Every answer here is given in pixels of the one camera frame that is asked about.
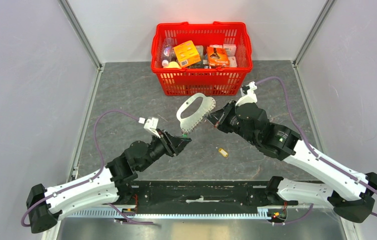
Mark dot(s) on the left aluminium corner post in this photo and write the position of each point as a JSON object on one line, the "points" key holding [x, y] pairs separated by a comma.
{"points": [[75, 23]]}

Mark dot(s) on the white pink box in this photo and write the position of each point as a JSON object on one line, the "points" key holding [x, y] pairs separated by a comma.
{"points": [[230, 49]]}

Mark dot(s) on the black base frame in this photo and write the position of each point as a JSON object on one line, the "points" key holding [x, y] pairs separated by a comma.
{"points": [[202, 197]]}

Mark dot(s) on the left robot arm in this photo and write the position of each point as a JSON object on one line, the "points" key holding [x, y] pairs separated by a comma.
{"points": [[46, 206]]}

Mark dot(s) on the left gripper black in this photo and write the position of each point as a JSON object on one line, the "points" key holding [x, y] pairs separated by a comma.
{"points": [[173, 145]]}

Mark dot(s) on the red shopping basket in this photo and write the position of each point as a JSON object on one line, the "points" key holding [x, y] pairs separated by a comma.
{"points": [[209, 81]]}

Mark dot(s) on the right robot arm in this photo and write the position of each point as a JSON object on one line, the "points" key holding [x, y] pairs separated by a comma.
{"points": [[341, 193]]}

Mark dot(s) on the aluminium corner post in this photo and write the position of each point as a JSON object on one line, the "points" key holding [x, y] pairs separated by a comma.
{"points": [[327, 7], [75, 23]]}

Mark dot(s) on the white slotted cable duct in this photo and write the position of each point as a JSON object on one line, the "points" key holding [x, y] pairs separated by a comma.
{"points": [[109, 213]]}

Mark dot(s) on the yellow round item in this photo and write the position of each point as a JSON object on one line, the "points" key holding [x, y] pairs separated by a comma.
{"points": [[173, 65]]}

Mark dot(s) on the yellow key tag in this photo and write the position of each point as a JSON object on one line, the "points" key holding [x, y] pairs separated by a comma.
{"points": [[223, 152]]}

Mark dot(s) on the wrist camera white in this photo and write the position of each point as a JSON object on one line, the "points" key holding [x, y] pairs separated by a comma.
{"points": [[248, 94], [150, 125]]}

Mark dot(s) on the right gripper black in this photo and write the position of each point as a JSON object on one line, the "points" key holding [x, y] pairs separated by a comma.
{"points": [[215, 117]]}

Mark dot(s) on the clear plastic bottle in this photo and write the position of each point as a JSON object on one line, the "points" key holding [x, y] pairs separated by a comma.
{"points": [[167, 54]]}

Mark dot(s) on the orange black package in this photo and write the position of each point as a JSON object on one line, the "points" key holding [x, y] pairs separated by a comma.
{"points": [[217, 57]]}

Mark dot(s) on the right aluminium corner post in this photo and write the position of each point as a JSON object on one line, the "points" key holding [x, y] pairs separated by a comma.
{"points": [[327, 7]]}

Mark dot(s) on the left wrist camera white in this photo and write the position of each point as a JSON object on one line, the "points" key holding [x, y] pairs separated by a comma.
{"points": [[150, 125]]}

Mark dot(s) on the orange box left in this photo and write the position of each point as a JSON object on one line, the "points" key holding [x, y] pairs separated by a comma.
{"points": [[187, 54]]}

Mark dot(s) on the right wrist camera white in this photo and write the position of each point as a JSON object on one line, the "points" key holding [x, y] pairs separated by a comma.
{"points": [[248, 94]]}

